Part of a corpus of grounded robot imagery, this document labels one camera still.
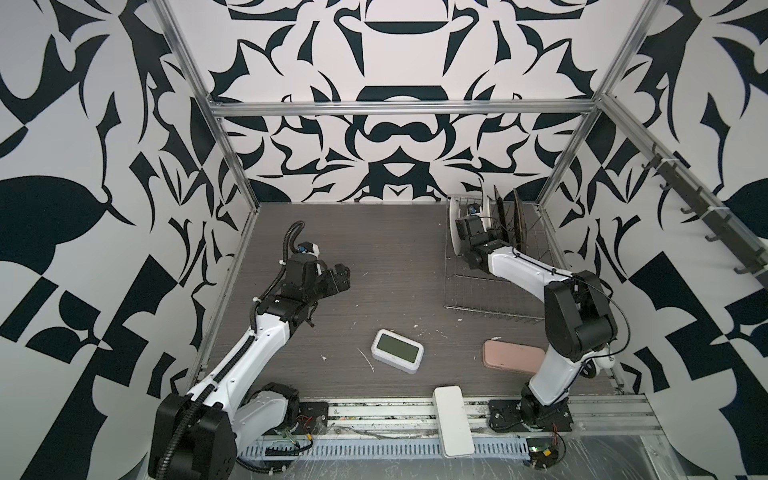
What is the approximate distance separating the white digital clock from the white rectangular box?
0.09m

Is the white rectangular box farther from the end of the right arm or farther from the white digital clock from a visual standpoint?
the end of the right arm

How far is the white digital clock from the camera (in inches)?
31.8

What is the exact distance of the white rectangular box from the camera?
67 cm

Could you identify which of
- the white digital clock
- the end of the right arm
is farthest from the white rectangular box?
the end of the right arm
